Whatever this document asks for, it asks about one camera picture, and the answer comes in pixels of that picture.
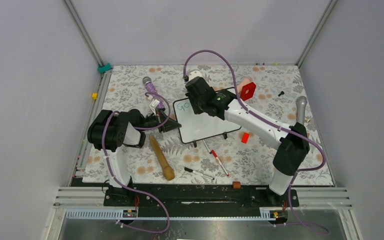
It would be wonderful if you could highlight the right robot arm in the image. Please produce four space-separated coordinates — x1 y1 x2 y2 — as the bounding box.
185 76 310 206

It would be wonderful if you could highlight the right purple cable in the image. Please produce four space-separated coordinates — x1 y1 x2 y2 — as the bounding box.
182 49 331 237

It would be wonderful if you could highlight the white whiteboard black frame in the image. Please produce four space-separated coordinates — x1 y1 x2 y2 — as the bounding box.
172 98 241 144

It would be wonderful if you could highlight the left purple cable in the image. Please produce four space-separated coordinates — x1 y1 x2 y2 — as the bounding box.
101 92 172 233

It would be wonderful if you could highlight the silver grey microphone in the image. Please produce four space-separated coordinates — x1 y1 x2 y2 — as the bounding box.
295 96 308 125

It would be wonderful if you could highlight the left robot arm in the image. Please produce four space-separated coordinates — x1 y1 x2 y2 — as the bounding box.
87 107 182 206

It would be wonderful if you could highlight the purple glitter microphone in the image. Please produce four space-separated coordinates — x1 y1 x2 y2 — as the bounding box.
142 76 166 111

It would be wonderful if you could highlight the red square block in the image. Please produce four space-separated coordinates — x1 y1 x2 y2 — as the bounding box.
239 82 257 101

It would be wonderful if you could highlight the teal clamp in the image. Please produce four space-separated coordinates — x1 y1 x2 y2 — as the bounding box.
97 63 113 74

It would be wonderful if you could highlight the yellow small cube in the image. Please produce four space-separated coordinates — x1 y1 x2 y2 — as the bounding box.
91 92 98 100

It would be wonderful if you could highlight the floral patterned mat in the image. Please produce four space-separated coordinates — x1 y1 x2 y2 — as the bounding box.
81 64 335 186

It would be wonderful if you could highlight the brown small block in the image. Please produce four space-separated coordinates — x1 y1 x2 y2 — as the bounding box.
232 181 242 190

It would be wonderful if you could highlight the red capped marker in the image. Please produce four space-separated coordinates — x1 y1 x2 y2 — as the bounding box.
210 149 230 177

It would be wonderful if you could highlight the blue capped marker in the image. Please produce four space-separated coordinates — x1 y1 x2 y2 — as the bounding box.
202 139 211 153

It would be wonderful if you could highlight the red rectangular block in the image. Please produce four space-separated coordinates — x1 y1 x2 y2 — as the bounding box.
241 132 250 144

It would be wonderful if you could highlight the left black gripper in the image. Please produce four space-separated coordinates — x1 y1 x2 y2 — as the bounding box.
139 108 181 133

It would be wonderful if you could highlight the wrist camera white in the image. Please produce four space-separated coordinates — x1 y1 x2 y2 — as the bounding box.
182 70 203 82
149 98 160 115

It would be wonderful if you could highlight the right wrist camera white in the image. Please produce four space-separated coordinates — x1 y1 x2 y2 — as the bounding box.
182 70 203 82

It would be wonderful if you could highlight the black capped marker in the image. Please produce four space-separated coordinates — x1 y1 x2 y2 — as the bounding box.
184 167 215 181

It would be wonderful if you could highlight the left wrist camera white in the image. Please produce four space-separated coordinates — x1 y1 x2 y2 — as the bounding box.
149 98 160 115

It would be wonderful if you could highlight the purple cable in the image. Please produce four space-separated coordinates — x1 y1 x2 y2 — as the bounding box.
101 92 172 233
182 49 331 237

